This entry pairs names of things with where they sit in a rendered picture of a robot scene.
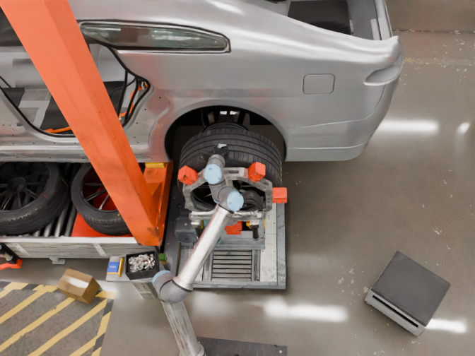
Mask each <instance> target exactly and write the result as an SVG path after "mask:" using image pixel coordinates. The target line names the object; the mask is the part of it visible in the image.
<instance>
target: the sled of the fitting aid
mask: <svg viewBox="0 0 475 356"><path fill-rule="evenodd" d="M204 229H205V226H204V220H202V221H201V231H202V233H203V231H204ZM265 232H266V213H264V241H237V240H221V242H220V243H219V244H215V246H214V248H213V249H265Z"/></svg>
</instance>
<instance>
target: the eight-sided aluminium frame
mask: <svg viewBox="0 0 475 356"><path fill-rule="evenodd" d="M204 170H205V169H203V170H202V171H200V172H199V173H197V181H196V182H195V183H193V184H192V185H190V186H189V185H187V184H185V183H184V184H183V189H182V191H183V194H184V198H185V201H186V203H187V207H188V209H189V210H191V211H210V210H213V208H211V207H209V206H206V205H204V204H202V203H200V202H198V201H195V200H194V195H193V192H192V190H194V189H195V188H197V187H198V186H200V185H202V184H203V183H205V182H207V181H206V180H205V178H204ZM223 173H230V174H224V177H225V180H228V179H231V180H242V181H244V182H247V183H248V184H251V185H252V186H255V187H257V188H258V189H260V190H262V191H264V192H265V194H266V200H265V201H263V211H259V213H261V214H264V213H266V212H268V211H270V210H272V208H273V203H272V182H270V181H269V180H267V179H265V178H261V179H260V180H259V181H258V182H254V181H252V180H250V179H248V169H246V168H244V167H224V168H223ZM240 211H258V207H256V206H254V207H252V208H250V209H248V210H240Z"/></svg>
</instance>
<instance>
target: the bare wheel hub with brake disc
mask: <svg viewBox="0 0 475 356"><path fill-rule="evenodd" d="M224 128H231V129H242V130H246V129H244V128H243V127H241V126H239V125H237V124H233V123H227V122H223V123H217V124H213V125H211V126H210V127H208V128H207V129H206V130H205V131H209V130H213V129H224Z"/></svg>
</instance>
